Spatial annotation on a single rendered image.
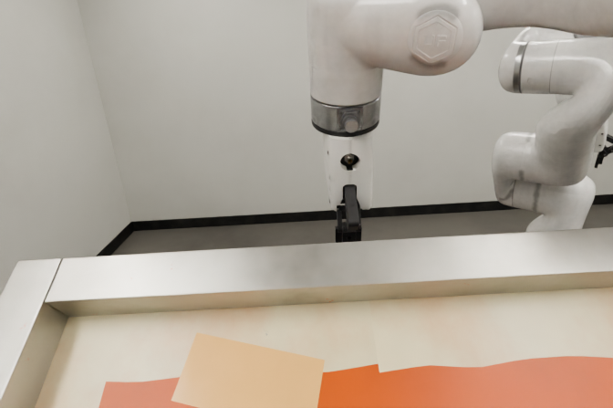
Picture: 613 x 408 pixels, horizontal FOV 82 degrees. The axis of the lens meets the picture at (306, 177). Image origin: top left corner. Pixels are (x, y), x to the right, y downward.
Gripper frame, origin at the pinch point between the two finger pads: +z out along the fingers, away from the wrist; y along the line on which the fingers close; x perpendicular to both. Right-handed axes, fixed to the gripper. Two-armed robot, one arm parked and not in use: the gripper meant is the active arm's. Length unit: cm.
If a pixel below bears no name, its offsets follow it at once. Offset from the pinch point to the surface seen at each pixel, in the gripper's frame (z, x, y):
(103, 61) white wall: 64, 188, 300
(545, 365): -5.8, -12.2, -23.1
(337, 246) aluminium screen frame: -11.4, 2.4, -15.4
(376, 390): -5.5, 0.5, -24.0
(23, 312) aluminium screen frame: -10.3, 26.6, -19.2
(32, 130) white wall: 78, 199, 194
